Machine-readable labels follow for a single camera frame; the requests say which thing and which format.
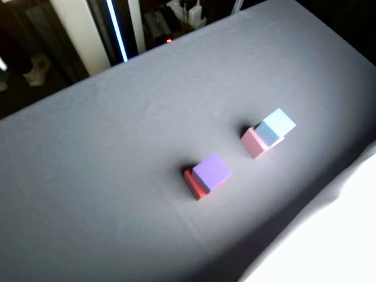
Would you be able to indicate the small purple cube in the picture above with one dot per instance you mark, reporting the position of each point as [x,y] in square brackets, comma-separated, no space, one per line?
[211,171]

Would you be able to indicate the small light blue cube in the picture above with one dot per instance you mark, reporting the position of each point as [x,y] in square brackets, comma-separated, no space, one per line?
[277,124]

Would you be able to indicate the red cube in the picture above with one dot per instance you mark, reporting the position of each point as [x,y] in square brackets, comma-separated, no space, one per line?
[192,188]

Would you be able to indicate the pink cube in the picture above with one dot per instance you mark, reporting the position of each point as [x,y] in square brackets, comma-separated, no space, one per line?
[252,144]

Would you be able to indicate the black box with red light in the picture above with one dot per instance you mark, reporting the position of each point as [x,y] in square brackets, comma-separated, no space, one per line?
[160,26]

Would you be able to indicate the grey table cloth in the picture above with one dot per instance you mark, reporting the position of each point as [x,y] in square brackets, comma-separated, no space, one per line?
[88,205]

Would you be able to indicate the white plastic device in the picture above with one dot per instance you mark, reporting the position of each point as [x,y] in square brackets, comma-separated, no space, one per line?
[195,14]

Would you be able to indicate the narrow white pillar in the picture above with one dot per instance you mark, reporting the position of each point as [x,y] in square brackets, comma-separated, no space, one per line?
[136,23]

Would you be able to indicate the blue light strip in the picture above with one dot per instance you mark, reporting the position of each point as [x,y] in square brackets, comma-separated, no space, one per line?
[116,29]

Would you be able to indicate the wide white pillar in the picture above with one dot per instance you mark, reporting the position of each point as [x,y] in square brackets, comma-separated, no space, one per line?
[76,29]

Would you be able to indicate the white shoe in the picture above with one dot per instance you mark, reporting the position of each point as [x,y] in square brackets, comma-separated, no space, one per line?
[36,70]

